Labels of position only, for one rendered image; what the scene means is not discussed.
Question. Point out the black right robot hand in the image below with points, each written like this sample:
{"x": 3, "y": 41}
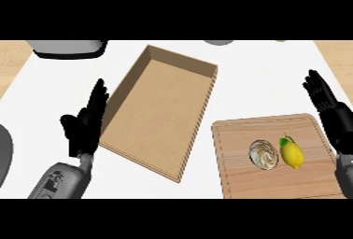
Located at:
{"x": 332, "y": 113}

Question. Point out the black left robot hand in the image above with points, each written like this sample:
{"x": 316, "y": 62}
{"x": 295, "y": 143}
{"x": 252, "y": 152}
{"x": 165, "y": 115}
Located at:
{"x": 84, "y": 124}

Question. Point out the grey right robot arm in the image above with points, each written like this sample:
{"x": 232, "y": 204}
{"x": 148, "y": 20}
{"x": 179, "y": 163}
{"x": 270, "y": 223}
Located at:
{"x": 344, "y": 174}

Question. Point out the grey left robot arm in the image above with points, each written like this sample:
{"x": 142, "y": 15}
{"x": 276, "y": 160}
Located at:
{"x": 62, "y": 179}

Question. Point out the yellow lemon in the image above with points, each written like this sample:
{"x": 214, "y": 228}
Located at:
{"x": 291, "y": 153}

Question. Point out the brown cardboard box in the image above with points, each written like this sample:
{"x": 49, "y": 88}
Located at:
{"x": 158, "y": 113}

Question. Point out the wooden cutting board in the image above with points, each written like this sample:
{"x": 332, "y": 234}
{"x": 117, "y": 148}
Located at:
{"x": 275, "y": 158}

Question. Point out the cream swirled shell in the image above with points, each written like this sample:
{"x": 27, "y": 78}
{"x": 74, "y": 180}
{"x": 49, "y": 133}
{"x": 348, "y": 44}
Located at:
{"x": 263, "y": 155}

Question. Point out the dark grey curved object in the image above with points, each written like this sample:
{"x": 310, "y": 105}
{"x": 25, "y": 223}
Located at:
{"x": 4, "y": 155}

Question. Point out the grey and black appliance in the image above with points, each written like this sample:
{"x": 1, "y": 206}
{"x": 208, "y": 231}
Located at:
{"x": 68, "y": 48}

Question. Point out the grey round object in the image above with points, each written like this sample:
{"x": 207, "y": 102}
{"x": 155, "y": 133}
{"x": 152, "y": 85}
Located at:
{"x": 219, "y": 42}

